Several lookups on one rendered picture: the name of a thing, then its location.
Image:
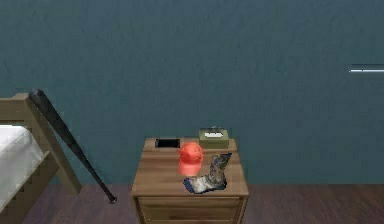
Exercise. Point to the black baseball bat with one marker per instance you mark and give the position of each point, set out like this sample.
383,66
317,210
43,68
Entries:
63,130

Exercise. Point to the wooden bed with white mattress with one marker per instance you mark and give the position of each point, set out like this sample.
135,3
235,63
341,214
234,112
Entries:
20,156

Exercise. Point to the red baseball cap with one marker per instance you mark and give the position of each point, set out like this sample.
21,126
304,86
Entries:
190,160

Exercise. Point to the black phone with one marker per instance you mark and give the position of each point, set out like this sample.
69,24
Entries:
167,143

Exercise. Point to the blue floral sock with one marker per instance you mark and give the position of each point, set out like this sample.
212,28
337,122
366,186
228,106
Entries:
213,176

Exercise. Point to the olive tissue box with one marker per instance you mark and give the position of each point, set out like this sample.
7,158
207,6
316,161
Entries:
214,138

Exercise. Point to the wooden nightstand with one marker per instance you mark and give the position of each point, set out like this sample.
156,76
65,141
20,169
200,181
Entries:
160,176

